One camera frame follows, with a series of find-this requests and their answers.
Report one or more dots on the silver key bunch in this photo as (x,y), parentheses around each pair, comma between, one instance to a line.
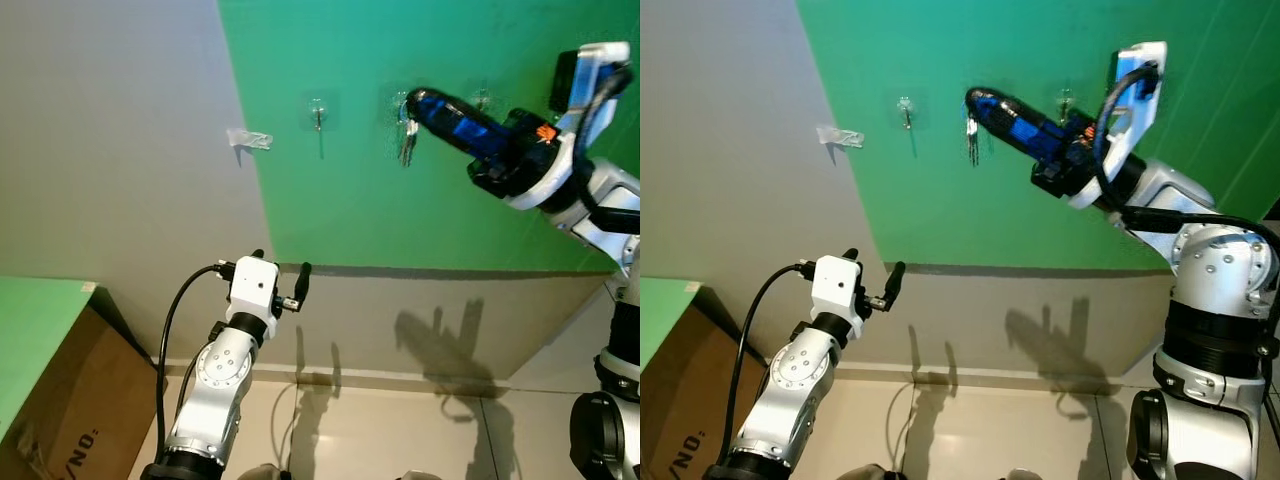
(406,140)
(971,140)

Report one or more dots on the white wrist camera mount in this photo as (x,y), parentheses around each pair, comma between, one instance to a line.
(1140,50)
(253,285)
(600,52)
(835,285)

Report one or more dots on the green wall board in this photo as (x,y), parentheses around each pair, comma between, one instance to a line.
(400,210)
(1000,210)

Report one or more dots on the brown cardboard box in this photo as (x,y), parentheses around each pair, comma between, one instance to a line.
(690,420)
(90,420)

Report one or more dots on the grey robot left leg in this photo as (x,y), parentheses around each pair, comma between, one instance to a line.
(876,473)
(265,473)

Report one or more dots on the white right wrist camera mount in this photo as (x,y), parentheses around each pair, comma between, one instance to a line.
(1140,50)
(600,52)

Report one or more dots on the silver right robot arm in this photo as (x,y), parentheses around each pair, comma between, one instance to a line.
(1215,270)
(615,185)

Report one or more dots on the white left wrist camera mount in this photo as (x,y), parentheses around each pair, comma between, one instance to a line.
(835,285)
(253,285)

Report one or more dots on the green board on box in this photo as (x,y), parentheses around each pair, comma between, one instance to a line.
(665,310)
(35,330)

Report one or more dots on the white wall clip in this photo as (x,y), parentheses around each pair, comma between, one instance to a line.
(838,136)
(248,138)

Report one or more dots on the grey robot leg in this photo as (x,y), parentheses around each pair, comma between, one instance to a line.
(1024,475)
(876,473)
(265,473)
(420,476)

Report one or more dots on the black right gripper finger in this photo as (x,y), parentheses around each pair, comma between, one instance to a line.
(450,103)
(1008,103)
(475,138)
(1032,138)

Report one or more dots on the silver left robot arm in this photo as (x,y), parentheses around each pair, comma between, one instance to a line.
(800,380)
(220,380)

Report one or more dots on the grey robot right leg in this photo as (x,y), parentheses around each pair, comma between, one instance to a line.
(420,476)
(1024,475)

